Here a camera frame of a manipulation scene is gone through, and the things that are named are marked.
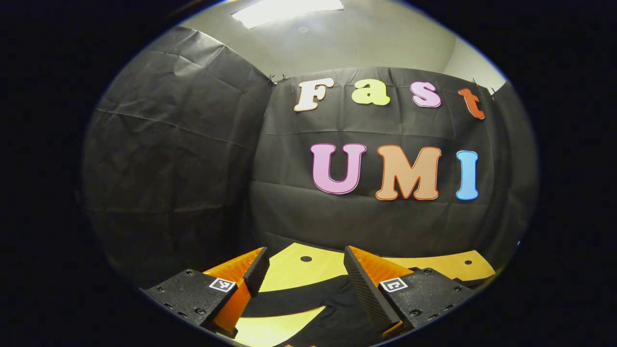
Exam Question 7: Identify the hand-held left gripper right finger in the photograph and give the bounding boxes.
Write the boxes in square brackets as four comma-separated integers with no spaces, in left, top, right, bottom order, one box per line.
[344,245,475,338]

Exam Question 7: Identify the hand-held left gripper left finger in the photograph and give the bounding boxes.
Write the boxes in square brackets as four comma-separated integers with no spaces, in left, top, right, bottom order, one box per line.
[142,247,270,338]

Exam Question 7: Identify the black knit garment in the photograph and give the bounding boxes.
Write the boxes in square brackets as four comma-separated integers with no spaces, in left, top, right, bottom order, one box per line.
[241,276,386,347]

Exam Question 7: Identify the black backdrop cloth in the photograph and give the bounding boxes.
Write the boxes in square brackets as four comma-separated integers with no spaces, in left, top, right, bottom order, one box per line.
[82,27,538,290]

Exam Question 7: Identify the ceiling light panel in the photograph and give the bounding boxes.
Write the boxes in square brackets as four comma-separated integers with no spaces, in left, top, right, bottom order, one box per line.
[231,0,345,28]

